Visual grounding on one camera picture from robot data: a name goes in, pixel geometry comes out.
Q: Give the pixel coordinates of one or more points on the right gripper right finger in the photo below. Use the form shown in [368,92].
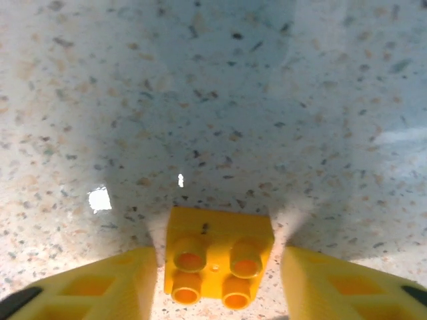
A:
[333,286]

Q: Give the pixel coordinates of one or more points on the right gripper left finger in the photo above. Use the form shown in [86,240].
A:
[110,286]

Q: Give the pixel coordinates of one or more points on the small yellow lego brick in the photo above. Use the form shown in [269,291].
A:
[220,226]

